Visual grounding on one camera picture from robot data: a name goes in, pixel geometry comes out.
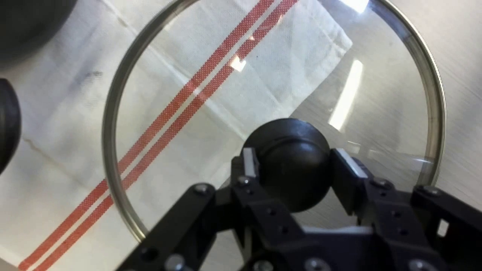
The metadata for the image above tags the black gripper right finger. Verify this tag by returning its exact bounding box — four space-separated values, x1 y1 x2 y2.
327 146 482 271

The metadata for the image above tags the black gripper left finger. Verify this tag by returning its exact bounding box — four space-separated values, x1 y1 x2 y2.
118 146 315 271

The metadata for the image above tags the black two-handled cooking pot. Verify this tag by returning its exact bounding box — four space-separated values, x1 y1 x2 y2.
0 0 79 175

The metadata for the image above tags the glass lid with black knob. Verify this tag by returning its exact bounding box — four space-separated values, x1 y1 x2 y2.
101 0 448 244

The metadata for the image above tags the white towel with red stripes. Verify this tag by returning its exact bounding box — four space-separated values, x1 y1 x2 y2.
0 0 354 271

